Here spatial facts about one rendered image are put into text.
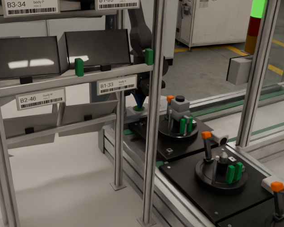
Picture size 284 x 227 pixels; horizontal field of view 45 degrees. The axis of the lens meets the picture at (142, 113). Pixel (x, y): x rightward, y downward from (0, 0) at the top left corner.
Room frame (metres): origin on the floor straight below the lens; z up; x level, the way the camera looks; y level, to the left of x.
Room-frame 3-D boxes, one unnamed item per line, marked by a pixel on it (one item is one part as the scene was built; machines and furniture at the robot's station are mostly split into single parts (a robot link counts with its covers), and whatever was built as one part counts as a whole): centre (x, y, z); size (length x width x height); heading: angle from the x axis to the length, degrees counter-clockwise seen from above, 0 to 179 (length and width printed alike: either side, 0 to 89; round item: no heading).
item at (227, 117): (1.10, -0.35, 0.91); 0.84 x 0.28 x 0.10; 121
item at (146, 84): (1.11, -0.02, 1.08); 0.07 x 0.07 x 0.06; 34
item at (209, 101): (1.24, -0.24, 0.91); 0.89 x 0.06 x 0.11; 121
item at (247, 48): (0.96, -0.31, 1.28); 0.05 x 0.05 x 0.05
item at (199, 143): (0.98, -0.12, 0.96); 0.24 x 0.24 x 0.02; 31
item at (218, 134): (0.95, -0.25, 0.97); 0.05 x 0.05 x 0.04; 31
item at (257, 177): (0.75, -0.22, 1.01); 0.24 x 0.24 x 0.13; 31
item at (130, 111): (1.19, -0.05, 0.93); 0.21 x 0.07 x 0.06; 121
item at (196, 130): (0.98, -0.12, 0.98); 0.14 x 0.14 x 0.02
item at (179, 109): (0.98, -0.12, 1.06); 0.08 x 0.04 x 0.07; 31
